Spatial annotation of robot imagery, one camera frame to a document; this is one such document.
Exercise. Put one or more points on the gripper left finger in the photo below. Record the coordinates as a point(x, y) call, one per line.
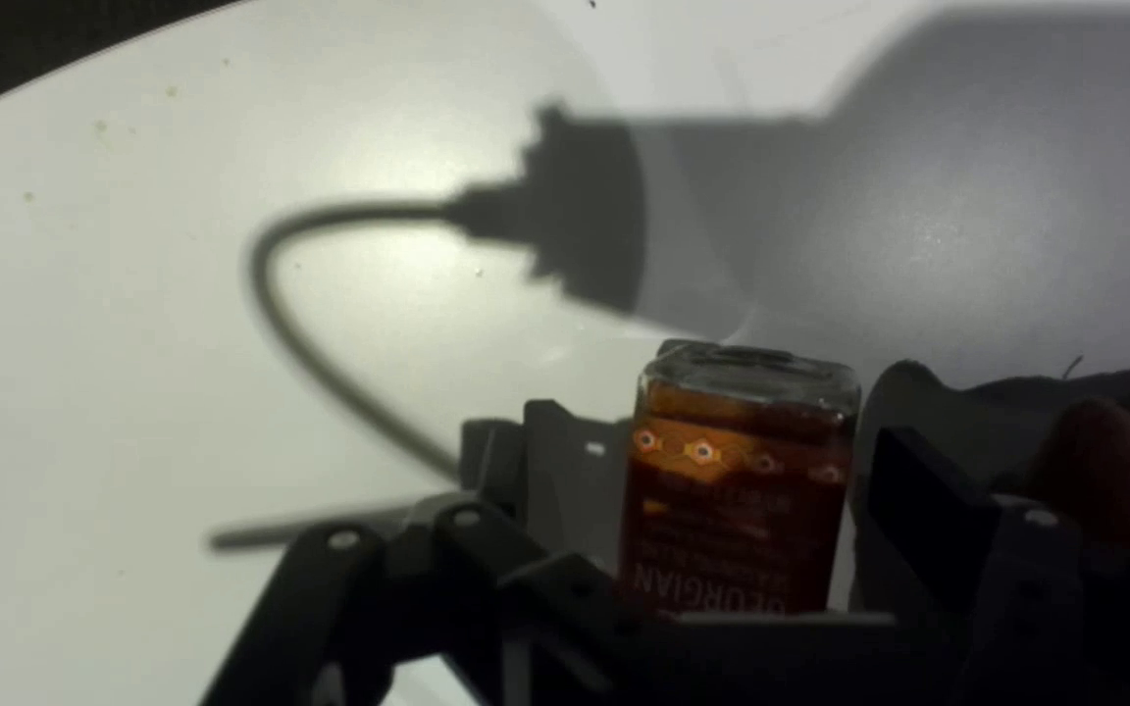
point(487, 549)

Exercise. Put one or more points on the brown spice jar container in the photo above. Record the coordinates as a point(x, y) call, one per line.
point(737, 490)

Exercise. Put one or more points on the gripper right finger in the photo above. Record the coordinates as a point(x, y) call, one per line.
point(1016, 588)

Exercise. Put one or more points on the brown deer toy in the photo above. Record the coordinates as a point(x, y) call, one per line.
point(1109, 471)

